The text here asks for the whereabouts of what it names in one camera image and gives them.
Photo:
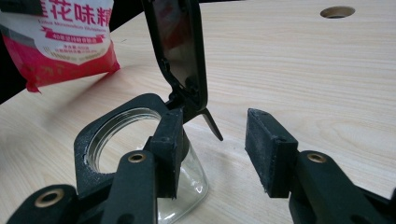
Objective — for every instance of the pink and white seasoning packet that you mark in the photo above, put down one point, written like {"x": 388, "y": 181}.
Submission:
{"x": 62, "y": 46}

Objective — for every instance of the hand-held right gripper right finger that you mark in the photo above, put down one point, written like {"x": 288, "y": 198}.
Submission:
{"x": 274, "y": 161}

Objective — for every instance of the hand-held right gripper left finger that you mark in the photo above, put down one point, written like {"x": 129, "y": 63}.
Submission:
{"x": 166, "y": 155}

